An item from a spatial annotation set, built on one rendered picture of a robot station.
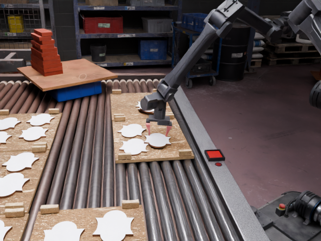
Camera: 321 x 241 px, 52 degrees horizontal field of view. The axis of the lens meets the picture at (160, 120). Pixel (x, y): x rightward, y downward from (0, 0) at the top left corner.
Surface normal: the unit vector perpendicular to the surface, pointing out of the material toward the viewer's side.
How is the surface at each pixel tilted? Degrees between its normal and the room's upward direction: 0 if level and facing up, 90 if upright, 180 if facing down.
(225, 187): 0
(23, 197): 0
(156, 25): 96
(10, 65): 90
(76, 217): 0
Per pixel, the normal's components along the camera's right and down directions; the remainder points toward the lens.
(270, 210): 0.04, -0.91
